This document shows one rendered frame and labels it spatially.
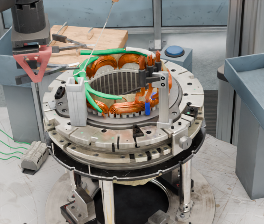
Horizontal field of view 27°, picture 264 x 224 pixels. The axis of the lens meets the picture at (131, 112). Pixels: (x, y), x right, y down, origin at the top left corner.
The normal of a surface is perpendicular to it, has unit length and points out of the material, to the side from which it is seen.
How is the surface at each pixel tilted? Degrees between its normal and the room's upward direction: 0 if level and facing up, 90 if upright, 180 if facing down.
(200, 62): 0
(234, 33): 90
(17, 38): 1
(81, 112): 90
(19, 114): 90
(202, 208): 0
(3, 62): 90
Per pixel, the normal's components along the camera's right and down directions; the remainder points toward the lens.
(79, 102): -0.09, 0.57
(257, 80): -0.04, -0.82
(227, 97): -0.65, 0.46
